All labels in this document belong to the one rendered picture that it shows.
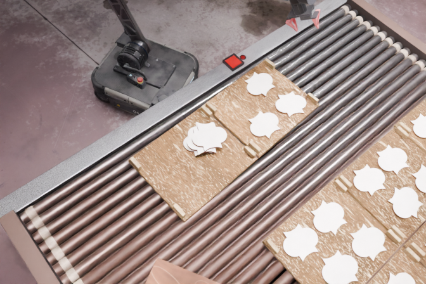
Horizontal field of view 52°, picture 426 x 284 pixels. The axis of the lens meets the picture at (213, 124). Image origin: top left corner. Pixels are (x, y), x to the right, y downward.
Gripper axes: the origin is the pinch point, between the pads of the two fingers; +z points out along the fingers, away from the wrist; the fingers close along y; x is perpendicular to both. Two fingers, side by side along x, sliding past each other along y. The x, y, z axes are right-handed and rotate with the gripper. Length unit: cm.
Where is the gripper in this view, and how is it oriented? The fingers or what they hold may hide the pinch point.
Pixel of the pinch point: (307, 28)
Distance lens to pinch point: 197.8
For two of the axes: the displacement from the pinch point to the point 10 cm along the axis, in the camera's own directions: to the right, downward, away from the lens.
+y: 8.2, 0.1, -5.8
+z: 4.3, 6.6, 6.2
